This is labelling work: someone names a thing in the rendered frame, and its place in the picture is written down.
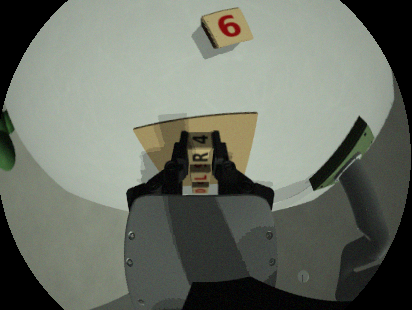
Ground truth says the tan flat mat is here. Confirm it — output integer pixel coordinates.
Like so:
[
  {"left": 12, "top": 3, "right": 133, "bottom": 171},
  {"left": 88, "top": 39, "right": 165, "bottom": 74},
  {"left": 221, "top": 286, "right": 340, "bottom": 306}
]
[{"left": 133, "top": 112, "right": 258, "bottom": 174}]

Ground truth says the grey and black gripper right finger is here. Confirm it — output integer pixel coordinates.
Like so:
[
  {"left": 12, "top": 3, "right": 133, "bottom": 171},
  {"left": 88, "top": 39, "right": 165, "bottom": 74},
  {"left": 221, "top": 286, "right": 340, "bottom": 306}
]
[{"left": 212, "top": 131, "right": 274, "bottom": 211}]

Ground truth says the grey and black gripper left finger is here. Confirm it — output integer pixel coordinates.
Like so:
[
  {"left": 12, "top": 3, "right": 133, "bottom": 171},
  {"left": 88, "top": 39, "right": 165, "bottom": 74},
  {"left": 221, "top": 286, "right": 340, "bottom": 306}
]
[{"left": 126, "top": 131, "right": 189, "bottom": 211}]

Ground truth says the tan block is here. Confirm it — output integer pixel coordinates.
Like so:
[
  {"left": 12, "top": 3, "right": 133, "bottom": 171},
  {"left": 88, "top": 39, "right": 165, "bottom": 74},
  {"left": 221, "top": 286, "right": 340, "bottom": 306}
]
[
  {"left": 187, "top": 132, "right": 214, "bottom": 164},
  {"left": 190, "top": 165, "right": 211, "bottom": 182},
  {"left": 201, "top": 7, "right": 253, "bottom": 49},
  {"left": 192, "top": 182, "right": 209, "bottom": 194}
]

